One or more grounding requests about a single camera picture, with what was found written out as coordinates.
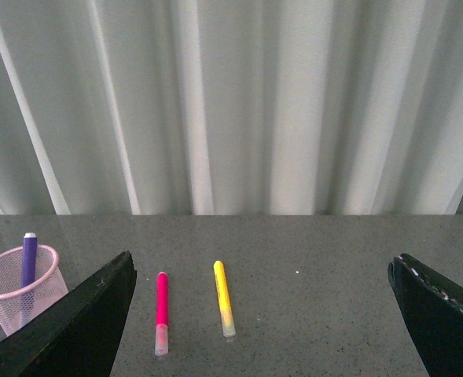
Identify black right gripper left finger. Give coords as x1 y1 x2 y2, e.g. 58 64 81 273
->
0 251 137 376

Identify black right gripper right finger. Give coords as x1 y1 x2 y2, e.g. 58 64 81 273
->
388 254 463 376

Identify pink highlighter pen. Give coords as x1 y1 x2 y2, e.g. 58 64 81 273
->
155 272 169 357

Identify purple highlighter pen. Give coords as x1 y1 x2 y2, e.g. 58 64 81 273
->
20 232 38 327

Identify pink mesh cup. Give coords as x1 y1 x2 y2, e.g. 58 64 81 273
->
0 245 68 336

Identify yellow highlighter pen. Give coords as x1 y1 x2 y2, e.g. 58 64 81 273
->
213 261 236 338

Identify white pleated curtain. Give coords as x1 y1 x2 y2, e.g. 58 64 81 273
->
0 1 463 215

